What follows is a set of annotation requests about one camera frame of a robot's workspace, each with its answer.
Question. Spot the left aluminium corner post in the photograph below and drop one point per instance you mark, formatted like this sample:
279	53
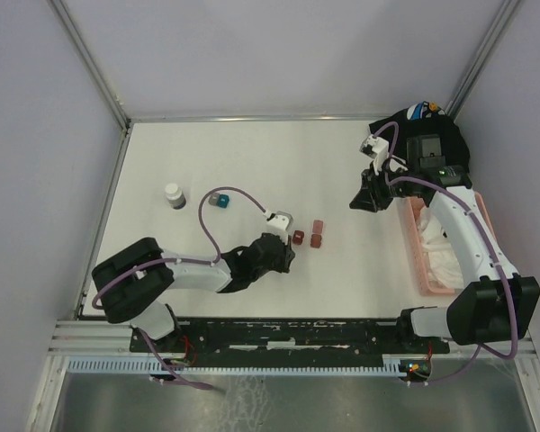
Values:
70	27

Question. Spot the pink perforated basket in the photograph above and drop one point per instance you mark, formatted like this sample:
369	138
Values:
412	209

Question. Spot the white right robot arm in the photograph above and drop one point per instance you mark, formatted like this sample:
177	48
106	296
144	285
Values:
496	303

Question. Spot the aluminium corner post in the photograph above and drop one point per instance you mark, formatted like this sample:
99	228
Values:
70	27
482	55

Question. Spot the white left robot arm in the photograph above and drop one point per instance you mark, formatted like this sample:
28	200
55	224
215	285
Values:
129	283

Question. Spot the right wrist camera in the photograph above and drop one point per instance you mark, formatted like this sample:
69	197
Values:
377	149

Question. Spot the black cloth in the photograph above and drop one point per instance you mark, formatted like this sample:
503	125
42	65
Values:
425	118

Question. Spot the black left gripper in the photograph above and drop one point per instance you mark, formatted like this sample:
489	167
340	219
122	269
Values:
287	256

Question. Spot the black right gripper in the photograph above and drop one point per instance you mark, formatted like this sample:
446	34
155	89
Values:
371	197

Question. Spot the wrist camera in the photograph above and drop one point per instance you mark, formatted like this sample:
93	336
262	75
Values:
279	222
377	149

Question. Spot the red Sat pill box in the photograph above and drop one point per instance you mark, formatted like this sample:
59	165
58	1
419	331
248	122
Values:
316	236

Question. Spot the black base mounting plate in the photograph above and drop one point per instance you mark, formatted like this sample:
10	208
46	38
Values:
371	336

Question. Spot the grey pill box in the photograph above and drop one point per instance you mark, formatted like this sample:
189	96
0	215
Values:
214	199

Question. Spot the white cloth in basket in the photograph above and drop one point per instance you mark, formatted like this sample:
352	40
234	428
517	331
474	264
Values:
438	255

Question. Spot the white capped pill bottle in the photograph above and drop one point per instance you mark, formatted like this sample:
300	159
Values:
175	196

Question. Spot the teal pill box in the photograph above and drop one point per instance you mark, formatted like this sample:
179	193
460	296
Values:
222	201

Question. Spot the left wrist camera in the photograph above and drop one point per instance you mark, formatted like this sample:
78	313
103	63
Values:
279	222

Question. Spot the red Wed pill box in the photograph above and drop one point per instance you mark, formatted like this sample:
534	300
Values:
298	237

